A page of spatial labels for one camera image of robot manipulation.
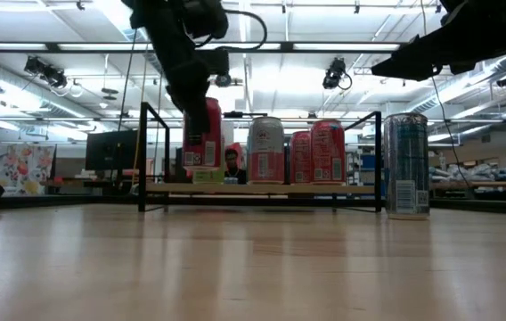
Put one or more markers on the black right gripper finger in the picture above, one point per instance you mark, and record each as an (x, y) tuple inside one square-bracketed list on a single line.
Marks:
[(409, 62)]

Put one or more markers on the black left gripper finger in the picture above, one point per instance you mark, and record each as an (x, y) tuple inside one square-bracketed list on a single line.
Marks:
[(198, 125)]

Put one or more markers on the dark red cola can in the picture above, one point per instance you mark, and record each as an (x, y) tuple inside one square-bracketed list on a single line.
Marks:
[(215, 134)]

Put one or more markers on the light green can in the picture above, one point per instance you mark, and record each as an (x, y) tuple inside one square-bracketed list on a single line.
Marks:
[(208, 177)]

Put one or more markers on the white and pink can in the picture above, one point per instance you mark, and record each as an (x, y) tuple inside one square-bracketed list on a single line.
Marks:
[(265, 151)]

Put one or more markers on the tall slim silver can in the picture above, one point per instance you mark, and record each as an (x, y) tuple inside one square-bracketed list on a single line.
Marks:
[(406, 156)]

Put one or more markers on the red Fanta soda can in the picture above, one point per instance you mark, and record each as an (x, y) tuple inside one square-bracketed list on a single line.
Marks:
[(328, 151), (299, 156)]

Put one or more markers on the person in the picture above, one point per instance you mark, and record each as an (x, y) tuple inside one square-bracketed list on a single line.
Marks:
[(234, 171)]

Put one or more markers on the black computer monitor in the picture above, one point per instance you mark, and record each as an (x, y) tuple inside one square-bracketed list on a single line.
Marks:
[(110, 151)]

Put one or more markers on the cluttered background table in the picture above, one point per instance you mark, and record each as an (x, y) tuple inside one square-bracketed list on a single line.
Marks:
[(484, 183)]

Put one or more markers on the floral patterned cloth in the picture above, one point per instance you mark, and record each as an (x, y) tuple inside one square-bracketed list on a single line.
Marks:
[(19, 169)]

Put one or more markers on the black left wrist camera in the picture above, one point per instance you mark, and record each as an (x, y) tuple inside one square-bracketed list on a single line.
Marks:
[(215, 62)]

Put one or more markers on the round black ceiling camera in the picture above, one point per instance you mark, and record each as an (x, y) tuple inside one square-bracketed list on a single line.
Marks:
[(224, 81)]

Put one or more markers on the black overhead camera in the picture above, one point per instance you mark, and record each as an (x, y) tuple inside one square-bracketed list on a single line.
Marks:
[(334, 73)]

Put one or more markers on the black overhead frame bar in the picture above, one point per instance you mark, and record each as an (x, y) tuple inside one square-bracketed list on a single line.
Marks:
[(286, 46)]

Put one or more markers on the black ceiling camera cluster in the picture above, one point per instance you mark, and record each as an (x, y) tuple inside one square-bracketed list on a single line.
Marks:
[(46, 71)]

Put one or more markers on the black table frame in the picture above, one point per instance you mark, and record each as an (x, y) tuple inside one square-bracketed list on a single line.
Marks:
[(480, 206)]

